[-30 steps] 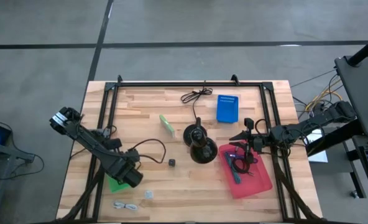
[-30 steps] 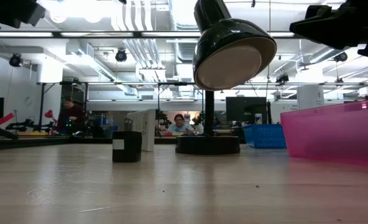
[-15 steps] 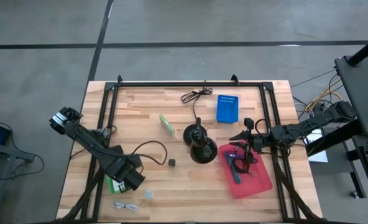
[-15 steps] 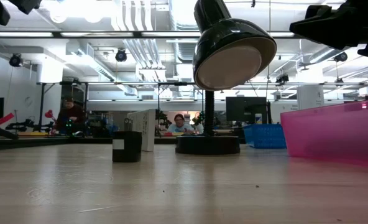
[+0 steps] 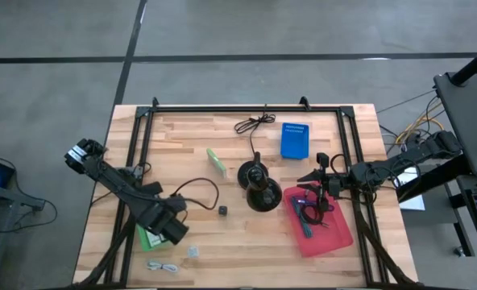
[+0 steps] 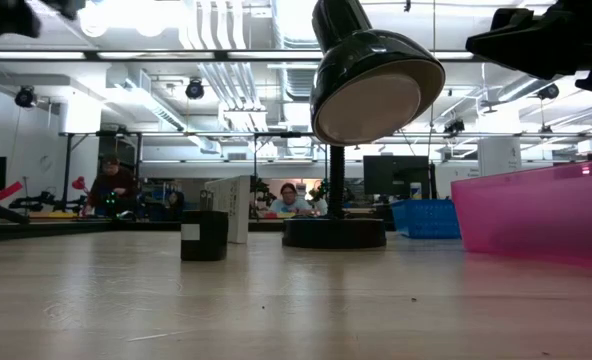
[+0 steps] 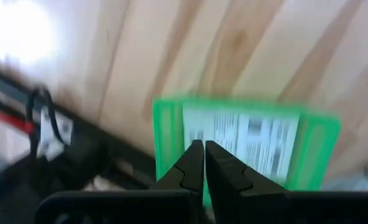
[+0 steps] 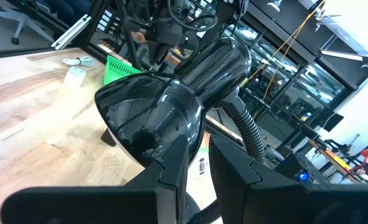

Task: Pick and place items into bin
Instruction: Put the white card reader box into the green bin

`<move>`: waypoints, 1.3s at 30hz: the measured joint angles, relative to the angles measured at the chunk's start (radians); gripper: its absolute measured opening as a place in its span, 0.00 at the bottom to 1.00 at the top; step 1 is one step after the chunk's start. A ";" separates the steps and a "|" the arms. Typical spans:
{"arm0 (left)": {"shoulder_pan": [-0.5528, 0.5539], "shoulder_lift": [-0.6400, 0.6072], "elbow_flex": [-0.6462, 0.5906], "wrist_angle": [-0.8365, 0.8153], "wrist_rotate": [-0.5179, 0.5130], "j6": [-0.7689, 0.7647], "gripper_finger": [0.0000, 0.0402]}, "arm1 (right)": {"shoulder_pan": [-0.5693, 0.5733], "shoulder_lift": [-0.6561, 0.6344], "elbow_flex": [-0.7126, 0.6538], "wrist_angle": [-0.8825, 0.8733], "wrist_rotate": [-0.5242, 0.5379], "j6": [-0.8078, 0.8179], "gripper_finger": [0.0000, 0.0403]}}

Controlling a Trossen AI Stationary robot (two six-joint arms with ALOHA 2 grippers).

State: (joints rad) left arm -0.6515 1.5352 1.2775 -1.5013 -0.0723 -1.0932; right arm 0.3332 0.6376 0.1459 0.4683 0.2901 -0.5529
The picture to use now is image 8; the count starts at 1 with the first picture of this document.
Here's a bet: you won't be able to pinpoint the small black cube adapter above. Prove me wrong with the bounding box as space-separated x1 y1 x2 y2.
100 129 118 147

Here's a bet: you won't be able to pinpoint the background robot red parts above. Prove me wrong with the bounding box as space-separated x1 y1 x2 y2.
351 148 368 183

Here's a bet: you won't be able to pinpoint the black gooseneck desk lamp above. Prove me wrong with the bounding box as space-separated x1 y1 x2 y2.
94 36 265 224

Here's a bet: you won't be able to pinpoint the white charger block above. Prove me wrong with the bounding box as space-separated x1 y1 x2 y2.
62 65 87 88

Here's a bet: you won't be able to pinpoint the black device blue light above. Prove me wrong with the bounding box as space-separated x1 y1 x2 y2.
275 152 328 187

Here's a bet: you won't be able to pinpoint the silver aluminium extrusion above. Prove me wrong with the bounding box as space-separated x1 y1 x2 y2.
51 14 91 50

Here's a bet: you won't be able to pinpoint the green plastic basket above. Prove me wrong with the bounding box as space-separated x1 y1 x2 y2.
103 55 143 86

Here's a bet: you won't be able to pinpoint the white cable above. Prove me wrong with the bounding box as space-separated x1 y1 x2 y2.
62 55 95 68

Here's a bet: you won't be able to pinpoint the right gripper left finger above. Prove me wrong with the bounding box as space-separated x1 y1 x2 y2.
0 133 190 224

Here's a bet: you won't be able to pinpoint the black aluminium table frame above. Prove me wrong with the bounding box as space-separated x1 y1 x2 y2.
0 0 147 71

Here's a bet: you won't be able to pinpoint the grey office chair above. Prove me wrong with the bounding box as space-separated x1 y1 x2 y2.
0 6 55 45

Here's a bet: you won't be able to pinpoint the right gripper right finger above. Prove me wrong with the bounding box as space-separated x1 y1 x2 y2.
209 135 368 224

